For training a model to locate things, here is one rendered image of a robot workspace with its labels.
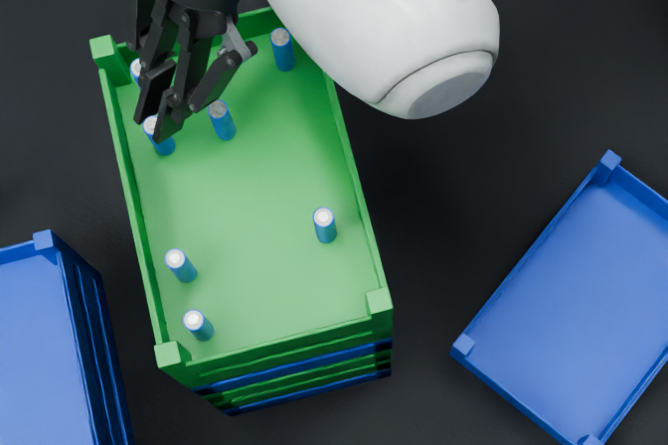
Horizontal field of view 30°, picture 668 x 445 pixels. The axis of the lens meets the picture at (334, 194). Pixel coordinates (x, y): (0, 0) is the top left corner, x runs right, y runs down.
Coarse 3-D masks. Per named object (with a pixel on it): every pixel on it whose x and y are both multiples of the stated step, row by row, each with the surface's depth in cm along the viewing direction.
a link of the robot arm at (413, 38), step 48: (288, 0) 73; (336, 0) 70; (384, 0) 69; (432, 0) 69; (480, 0) 71; (336, 48) 71; (384, 48) 69; (432, 48) 69; (480, 48) 70; (384, 96) 71; (432, 96) 72
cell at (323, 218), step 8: (320, 208) 107; (320, 216) 106; (328, 216) 106; (320, 224) 106; (328, 224) 106; (320, 232) 109; (328, 232) 109; (336, 232) 112; (320, 240) 112; (328, 240) 111
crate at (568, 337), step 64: (576, 192) 148; (640, 192) 150; (576, 256) 152; (640, 256) 151; (512, 320) 150; (576, 320) 150; (640, 320) 149; (512, 384) 148; (576, 384) 148; (640, 384) 145
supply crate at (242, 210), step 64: (128, 64) 117; (256, 64) 117; (128, 128) 116; (192, 128) 116; (256, 128) 115; (320, 128) 115; (128, 192) 109; (192, 192) 114; (256, 192) 114; (320, 192) 114; (192, 256) 112; (256, 256) 112; (320, 256) 112; (256, 320) 111; (320, 320) 110; (384, 320) 107
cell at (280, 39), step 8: (272, 32) 111; (280, 32) 111; (288, 32) 111; (272, 40) 111; (280, 40) 110; (288, 40) 110; (272, 48) 112; (280, 48) 111; (288, 48) 112; (280, 56) 113; (288, 56) 113; (280, 64) 115; (288, 64) 115
